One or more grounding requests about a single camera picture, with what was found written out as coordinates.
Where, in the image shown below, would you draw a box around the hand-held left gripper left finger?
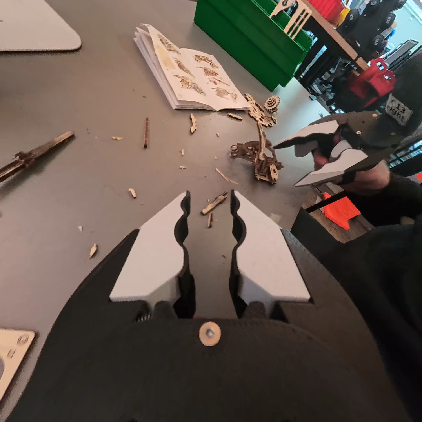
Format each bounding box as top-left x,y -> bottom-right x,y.
109,191 -> 196,319

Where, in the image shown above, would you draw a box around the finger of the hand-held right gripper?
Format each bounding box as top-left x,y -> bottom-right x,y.
294,140 -> 369,188
273,119 -> 342,159

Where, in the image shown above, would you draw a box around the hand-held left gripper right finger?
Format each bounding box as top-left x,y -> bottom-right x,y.
229,189 -> 311,318

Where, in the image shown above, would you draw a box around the wooden model frame assembly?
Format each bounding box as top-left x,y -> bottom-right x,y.
230,123 -> 283,184

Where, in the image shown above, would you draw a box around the dark wooden axle rod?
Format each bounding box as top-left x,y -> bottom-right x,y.
0,132 -> 75,183

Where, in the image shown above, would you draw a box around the person's right forearm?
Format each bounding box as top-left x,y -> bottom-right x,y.
343,171 -> 422,228

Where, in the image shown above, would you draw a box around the person's right hand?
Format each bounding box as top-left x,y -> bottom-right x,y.
313,148 -> 392,196

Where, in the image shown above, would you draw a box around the orange plastic object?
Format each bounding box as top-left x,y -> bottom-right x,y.
321,192 -> 361,230

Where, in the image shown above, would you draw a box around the red bag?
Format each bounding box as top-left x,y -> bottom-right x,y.
349,59 -> 396,107

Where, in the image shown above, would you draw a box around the scattered wood chips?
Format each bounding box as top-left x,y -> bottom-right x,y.
77,132 -> 239,261

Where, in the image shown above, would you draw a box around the broken wooden strip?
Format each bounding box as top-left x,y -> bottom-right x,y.
201,192 -> 228,215

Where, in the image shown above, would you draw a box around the black equipment pile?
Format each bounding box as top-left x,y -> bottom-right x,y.
338,0 -> 409,58

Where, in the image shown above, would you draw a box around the cut-out plywood sheet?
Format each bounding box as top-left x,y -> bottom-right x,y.
270,0 -> 313,40

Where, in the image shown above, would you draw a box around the green plastic bin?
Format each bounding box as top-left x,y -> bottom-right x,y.
194,0 -> 314,92

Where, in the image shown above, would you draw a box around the red storage bin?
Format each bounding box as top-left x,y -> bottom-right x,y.
308,0 -> 347,20

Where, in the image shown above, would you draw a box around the open instruction booklet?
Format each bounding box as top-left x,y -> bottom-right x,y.
133,24 -> 251,111

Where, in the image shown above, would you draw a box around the pale plate with screw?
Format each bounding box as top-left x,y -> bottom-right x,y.
0,328 -> 36,399

